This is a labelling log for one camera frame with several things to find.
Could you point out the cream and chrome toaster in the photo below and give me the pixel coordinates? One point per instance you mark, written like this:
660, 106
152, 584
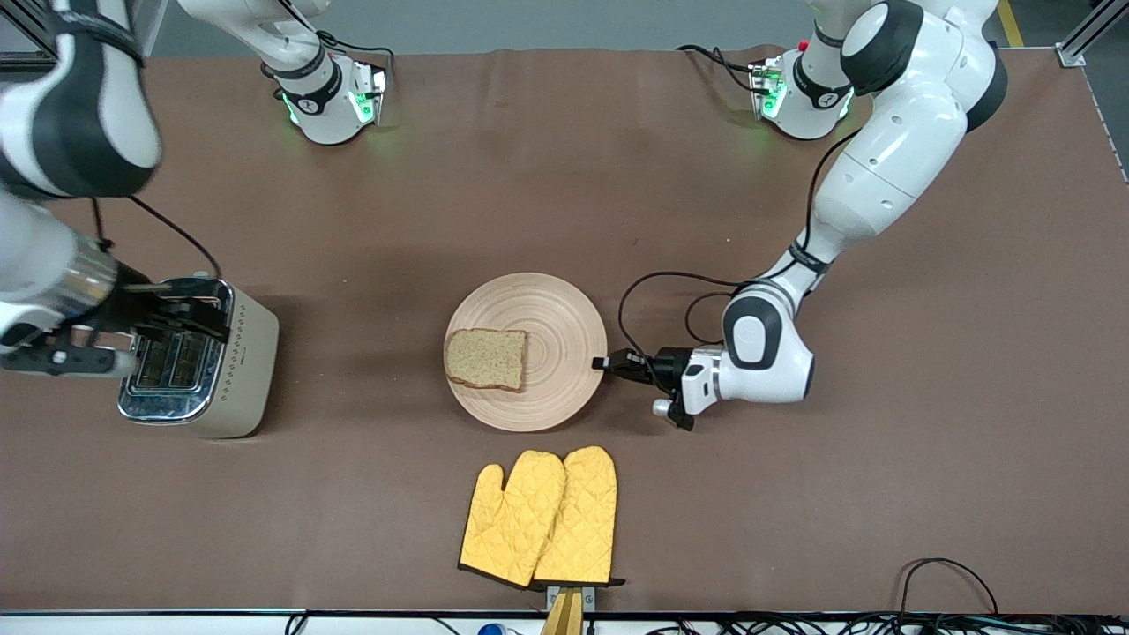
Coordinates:
251, 370

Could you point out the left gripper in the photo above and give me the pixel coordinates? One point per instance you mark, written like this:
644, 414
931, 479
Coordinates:
663, 365

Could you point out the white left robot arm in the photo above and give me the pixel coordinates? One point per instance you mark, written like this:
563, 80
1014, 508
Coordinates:
891, 159

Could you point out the small metal bracket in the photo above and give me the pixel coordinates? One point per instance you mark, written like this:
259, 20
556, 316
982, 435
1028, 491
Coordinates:
589, 597

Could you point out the blue round object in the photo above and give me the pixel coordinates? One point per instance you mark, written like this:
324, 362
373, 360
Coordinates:
489, 630

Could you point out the round wooden plate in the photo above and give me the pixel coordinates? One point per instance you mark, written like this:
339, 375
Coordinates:
560, 309

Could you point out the brown bread slice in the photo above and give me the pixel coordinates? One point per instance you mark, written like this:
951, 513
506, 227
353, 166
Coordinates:
485, 357

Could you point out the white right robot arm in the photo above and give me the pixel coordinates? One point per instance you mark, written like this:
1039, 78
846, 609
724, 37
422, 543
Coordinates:
88, 106

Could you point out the yellow quilted oven mitt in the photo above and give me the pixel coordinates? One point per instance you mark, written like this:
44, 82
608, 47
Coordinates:
516, 520
584, 520

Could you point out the brown table mat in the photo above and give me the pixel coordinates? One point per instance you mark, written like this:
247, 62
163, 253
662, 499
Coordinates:
564, 176

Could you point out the aluminium frame profile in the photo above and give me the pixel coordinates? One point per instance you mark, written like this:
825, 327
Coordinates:
22, 40
1089, 35

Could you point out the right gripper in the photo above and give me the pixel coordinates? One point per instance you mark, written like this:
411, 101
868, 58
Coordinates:
132, 308

